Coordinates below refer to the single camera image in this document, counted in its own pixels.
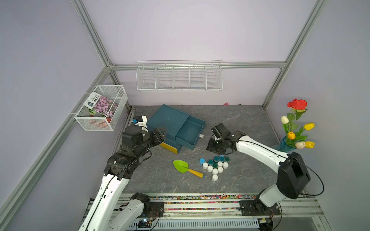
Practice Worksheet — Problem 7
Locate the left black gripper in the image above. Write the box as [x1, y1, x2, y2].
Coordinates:
[135, 126, 167, 157]

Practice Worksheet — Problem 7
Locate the teal drawer cabinet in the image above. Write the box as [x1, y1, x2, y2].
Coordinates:
[146, 105, 190, 145]

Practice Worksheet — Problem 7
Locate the teal top drawer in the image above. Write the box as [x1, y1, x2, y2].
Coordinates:
[175, 116, 206, 150]

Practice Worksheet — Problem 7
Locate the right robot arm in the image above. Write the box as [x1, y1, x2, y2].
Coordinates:
[206, 123, 325, 216]

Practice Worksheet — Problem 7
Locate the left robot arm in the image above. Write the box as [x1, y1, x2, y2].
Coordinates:
[79, 125, 166, 231]

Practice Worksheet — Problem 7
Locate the green toy shovel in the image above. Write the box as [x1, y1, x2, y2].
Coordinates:
[173, 160, 204, 178]

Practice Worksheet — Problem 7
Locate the purple flower seed packet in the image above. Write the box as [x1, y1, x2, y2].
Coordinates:
[83, 92, 118, 119]

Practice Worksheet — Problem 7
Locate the colourful pebble tray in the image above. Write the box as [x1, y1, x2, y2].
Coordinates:
[151, 194, 256, 211]

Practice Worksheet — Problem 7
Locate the glass vase with flowers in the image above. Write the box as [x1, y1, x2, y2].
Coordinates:
[276, 99, 316, 153]

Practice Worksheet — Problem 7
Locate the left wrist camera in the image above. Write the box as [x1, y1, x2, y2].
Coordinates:
[132, 116, 148, 131]

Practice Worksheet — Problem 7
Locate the long white wire basket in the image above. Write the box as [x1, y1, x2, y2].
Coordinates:
[136, 61, 224, 91]

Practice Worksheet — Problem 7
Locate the small white wire basket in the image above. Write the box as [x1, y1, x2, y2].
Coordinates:
[74, 85, 128, 131]

